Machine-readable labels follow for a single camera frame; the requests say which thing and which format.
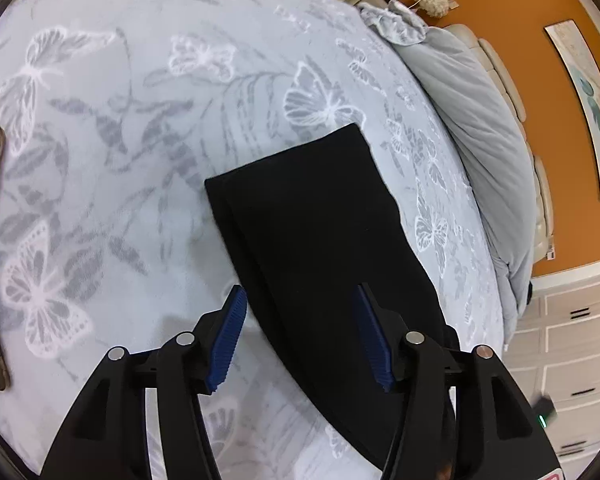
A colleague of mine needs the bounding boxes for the black pants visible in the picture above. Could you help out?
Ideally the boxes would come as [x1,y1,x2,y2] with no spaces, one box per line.
[204,125,456,466]

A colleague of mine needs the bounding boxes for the black device with green light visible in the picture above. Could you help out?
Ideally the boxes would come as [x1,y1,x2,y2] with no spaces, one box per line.
[531,392,557,429]

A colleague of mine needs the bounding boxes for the white drawer cabinet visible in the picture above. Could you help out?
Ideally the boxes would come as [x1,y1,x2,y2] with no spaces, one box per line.
[504,275,600,479]

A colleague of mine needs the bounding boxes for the grey quilted duvet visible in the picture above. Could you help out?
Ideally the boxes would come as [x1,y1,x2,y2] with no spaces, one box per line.
[394,26,536,325]

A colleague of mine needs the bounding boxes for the butterfly print bed sheet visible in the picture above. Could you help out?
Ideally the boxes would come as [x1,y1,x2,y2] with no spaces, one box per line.
[0,0,504,472]

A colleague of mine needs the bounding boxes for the grey patterned pillow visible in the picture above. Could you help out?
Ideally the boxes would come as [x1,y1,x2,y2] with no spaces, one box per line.
[358,0,428,47]

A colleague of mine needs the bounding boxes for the white flower decoration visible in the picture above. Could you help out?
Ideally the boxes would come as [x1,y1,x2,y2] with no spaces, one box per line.
[415,0,451,18]

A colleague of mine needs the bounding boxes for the framed feather wall picture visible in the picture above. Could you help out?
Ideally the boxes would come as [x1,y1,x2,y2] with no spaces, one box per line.
[544,20,600,181]

